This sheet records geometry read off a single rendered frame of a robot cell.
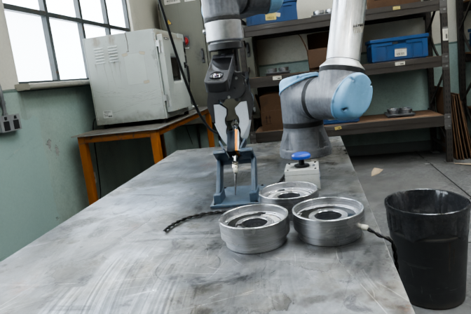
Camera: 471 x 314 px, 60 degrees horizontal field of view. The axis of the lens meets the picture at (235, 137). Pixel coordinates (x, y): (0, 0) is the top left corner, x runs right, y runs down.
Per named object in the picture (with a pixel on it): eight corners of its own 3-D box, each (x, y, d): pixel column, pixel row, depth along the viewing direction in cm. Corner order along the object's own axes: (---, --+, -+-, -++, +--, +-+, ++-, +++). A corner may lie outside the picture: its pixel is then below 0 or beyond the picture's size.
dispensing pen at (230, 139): (226, 191, 79) (226, 115, 86) (230, 198, 83) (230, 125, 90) (237, 190, 79) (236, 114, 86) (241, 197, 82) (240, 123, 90)
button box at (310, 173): (321, 190, 83) (319, 167, 82) (286, 192, 84) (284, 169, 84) (320, 179, 91) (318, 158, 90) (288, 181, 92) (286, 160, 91)
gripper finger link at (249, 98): (258, 117, 85) (248, 76, 84) (257, 118, 84) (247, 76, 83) (236, 122, 86) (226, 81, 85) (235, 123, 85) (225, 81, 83)
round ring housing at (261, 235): (282, 257, 55) (279, 229, 55) (212, 254, 59) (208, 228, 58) (296, 228, 65) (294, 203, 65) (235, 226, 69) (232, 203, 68)
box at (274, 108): (306, 127, 409) (303, 90, 403) (257, 132, 414) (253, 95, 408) (303, 122, 448) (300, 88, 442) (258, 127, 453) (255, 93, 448)
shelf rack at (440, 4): (454, 162, 381) (446, -63, 351) (253, 176, 419) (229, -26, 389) (436, 150, 436) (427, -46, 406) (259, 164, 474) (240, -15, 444)
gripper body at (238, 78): (252, 97, 91) (246, 42, 89) (247, 100, 82) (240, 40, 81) (219, 101, 92) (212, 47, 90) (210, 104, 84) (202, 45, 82)
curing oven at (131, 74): (177, 122, 282) (163, 26, 272) (97, 130, 294) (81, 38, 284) (200, 112, 342) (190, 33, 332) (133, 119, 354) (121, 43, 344)
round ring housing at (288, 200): (330, 214, 69) (328, 191, 68) (270, 226, 67) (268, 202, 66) (306, 198, 79) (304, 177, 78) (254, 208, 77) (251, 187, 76)
